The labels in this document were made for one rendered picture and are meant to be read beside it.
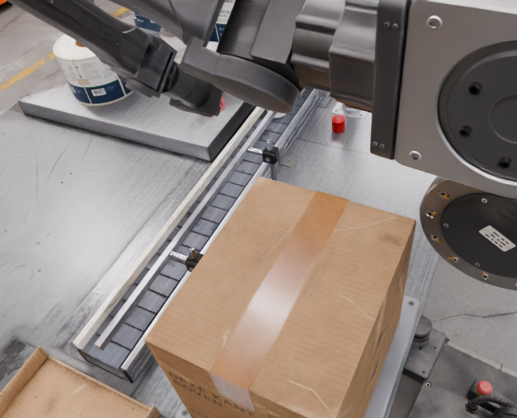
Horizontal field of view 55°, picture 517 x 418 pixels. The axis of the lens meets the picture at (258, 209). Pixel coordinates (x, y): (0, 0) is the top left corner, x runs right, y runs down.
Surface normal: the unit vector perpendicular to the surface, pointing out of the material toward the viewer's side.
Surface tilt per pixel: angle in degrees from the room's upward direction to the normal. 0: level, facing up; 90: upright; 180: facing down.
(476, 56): 90
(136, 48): 89
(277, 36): 37
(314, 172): 0
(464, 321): 0
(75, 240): 0
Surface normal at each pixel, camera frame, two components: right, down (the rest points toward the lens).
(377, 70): -0.55, 0.66
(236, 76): -0.25, -0.06
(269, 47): -0.43, -0.14
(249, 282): -0.12, -0.67
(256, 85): 0.15, 0.10
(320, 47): -0.57, 0.39
